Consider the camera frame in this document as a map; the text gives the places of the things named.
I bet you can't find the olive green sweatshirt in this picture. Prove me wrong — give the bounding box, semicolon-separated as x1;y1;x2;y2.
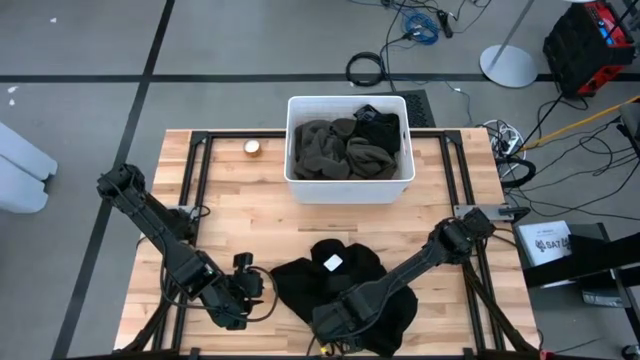
292;117;400;181

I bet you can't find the white furniture piece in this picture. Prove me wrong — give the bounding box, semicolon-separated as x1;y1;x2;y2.
0;121;59;215

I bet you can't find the black perforated floor mat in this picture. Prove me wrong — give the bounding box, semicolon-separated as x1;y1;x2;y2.
403;89;436;129

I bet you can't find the coiled blue cable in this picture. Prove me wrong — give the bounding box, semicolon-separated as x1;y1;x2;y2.
401;10;440;46

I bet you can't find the black cable loop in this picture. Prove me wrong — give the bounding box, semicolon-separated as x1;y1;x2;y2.
499;157;537;189

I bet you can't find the black garment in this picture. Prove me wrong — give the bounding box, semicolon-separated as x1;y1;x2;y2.
353;103;402;156
269;238;419;358

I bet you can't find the black equipment stand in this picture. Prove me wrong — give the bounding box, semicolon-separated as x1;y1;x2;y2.
522;222;640;306

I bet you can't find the white round stand base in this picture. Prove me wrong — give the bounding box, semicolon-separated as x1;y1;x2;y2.
478;0;539;89

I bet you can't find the black metal table frame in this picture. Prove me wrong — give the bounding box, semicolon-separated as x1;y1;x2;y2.
119;129;539;354

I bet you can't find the white printed cardboard box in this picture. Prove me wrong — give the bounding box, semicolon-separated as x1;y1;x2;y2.
517;219;574;267

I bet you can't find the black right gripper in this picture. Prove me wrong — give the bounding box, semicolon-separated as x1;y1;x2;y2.
310;289;376;347

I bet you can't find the black and red case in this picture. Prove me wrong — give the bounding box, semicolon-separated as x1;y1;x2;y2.
542;0;637;99

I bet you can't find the white perforated laundry basket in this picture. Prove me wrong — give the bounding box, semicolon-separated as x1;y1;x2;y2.
283;95;416;205

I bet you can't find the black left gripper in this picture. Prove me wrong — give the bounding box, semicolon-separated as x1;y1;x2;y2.
202;269;265;331

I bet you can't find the black power strip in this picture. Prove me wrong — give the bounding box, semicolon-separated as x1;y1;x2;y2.
437;8;455;39

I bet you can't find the coiled black cable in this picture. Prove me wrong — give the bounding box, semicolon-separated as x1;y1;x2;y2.
345;51;387;87

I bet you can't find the white power strip bundle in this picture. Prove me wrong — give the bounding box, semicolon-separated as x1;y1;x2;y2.
482;118;526;156

